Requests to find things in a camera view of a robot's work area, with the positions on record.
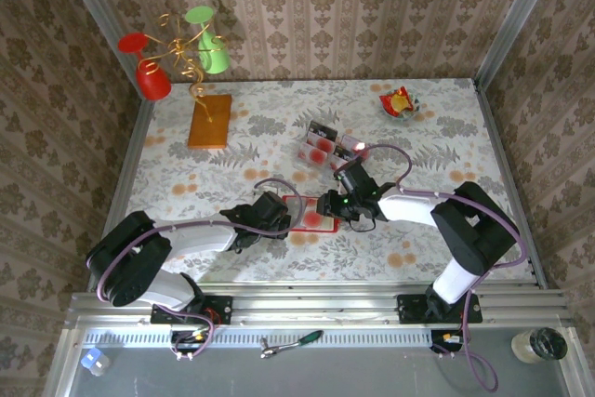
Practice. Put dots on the aluminium corner post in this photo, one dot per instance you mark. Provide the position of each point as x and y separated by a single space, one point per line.
518 16
97 16

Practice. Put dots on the floral patterned table cover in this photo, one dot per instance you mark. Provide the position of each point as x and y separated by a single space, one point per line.
348 257

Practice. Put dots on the red plastic wine glass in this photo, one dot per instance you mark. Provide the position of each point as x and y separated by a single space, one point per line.
153 83

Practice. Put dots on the small blue white plastic box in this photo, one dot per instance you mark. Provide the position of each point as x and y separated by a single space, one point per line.
95 362

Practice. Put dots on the white card with red dot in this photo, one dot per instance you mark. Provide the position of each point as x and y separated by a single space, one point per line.
313 219
355 142
335 163
313 155
321 142

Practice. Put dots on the red snack packet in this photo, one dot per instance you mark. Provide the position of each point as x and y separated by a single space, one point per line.
395 101

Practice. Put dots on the aluminium front extrusion rail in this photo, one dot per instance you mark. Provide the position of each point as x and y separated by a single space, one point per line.
316 304

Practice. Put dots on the glass jar black lid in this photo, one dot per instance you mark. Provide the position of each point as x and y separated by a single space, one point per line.
548 345

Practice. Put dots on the green plastic wine glass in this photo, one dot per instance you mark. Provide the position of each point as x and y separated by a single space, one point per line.
214 60

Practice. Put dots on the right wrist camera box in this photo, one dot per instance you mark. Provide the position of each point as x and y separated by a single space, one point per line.
349 173

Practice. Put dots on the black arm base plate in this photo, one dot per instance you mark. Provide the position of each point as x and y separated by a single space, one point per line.
411 311
223 308

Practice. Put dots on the black connector bracket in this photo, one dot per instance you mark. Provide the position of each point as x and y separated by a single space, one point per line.
446 339
188 339

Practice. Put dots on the clear plastic compartment box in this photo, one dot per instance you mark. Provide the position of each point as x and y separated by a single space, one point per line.
331 148

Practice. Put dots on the red card holder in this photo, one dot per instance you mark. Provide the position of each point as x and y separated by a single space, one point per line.
292 205

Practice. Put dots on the black VIP card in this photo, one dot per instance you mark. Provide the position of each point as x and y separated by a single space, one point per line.
343 151
323 129

